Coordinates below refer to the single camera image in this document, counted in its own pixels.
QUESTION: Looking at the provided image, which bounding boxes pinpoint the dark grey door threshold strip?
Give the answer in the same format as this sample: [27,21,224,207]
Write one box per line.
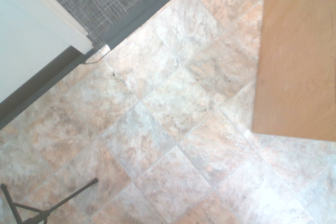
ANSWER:
[0,0,208,131]

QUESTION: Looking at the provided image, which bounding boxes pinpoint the light wooden cabinet door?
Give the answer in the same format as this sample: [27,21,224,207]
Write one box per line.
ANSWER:
[251,0,336,141]

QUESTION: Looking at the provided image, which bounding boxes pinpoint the grey woven doormat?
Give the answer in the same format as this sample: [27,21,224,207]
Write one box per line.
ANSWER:
[27,0,182,51]

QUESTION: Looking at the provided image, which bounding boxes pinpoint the black tripod stand legs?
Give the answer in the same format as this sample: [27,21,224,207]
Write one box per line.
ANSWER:
[0,177,99,224]

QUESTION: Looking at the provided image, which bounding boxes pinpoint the thin dark cable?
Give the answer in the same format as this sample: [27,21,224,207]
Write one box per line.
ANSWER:
[80,47,110,65]

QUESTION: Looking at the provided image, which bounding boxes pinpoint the white door frame trim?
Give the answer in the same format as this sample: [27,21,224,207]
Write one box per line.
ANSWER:
[10,0,94,55]

